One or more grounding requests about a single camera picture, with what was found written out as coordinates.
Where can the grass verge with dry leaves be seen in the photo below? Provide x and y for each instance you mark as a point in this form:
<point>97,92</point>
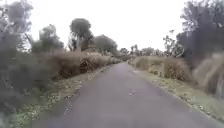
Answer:
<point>186,93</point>
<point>50,100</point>

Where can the dry brown bushes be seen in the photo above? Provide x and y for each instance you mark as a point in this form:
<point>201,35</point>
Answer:
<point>176,68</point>
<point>66,65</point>

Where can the grey asphalt path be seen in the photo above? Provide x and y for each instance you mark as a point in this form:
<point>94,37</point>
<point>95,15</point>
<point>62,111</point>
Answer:
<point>123,100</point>

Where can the row of dark trees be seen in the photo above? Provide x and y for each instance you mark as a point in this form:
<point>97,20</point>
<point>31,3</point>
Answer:
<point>80,36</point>
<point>203,30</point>

